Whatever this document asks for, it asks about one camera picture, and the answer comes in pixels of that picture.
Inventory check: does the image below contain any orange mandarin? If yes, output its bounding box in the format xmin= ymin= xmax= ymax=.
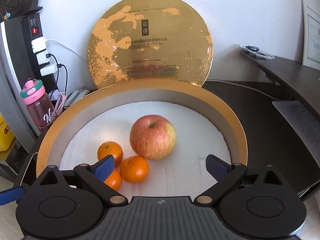
xmin=97 ymin=141 xmax=123 ymax=167
xmin=120 ymin=156 xmax=149 ymax=183
xmin=104 ymin=169 xmax=122 ymax=191

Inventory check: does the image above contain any red yellow apple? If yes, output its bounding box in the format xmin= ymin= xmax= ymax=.
xmin=129 ymin=115 xmax=177 ymax=160

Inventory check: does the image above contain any smartphone with white case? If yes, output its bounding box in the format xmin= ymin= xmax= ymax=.
xmin=22 ymin=152 xmax=38 ymax=180

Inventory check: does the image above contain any round gold box base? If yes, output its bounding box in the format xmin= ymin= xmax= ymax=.
xmin=36 ymin=79 xmax=248 ymax=198

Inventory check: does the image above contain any yellow plastic crate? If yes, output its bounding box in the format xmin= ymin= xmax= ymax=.
xmin=0 ymin=115 xmax=15 ymax=152

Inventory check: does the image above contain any spiral notebook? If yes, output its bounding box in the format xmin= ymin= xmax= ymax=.
xmin=64 ymin=88 xmax=90 ymax=108

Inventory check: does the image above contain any pink water bottle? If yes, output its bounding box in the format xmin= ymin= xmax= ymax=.
xmin=20 ymin=79 xmax=57 ymax=134

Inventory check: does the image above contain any white keyboard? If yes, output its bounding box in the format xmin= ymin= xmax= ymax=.
xmin=272 ymin=101 xmax=320 ymax=165

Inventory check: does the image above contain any bottom white charger plug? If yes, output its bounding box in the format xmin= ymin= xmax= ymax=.
xmin=40 ymin=63 xmax=58 ymax=76

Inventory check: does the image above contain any white charger plug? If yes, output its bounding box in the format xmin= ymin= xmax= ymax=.
xmin=31 ymin=36 xmax=47 ymax=54
xmin=36 ymin=50 xmax=49 ymax=66
xmin=40 ymin=63 xmax=58 ymax=76

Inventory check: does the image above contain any middle white charger plug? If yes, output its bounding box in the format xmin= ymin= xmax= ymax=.
xmin=36 ymin=50 xmax=49 ymax=66

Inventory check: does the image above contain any top white charger plug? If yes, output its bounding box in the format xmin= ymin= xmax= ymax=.
xmin=31 ymin=36 xmax=47 ymax=54

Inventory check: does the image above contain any round gold box lid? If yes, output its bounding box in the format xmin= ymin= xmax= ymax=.
xmin=87 ymin=0 xmax=213 ymax=88

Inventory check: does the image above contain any black power strip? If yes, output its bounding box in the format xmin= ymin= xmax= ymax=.
xmin=21 ymin=13 xmax=57 ymax=93

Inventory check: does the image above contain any framed white certificate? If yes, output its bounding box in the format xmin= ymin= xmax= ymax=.
xmin=302 ymin=0 xmax=320 ymax=70

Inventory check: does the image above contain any pink coiled cable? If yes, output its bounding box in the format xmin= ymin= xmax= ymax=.
xmin=49 ymin=90 xmax=68 ymax=117

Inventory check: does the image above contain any black charger cable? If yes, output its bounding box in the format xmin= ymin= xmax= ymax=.
xmin=46 ymin=52 xmax=69 ymax=93

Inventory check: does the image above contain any white charger cable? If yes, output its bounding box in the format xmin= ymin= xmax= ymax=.
xmin=46 ymin=39 xmax=89 ymax=63

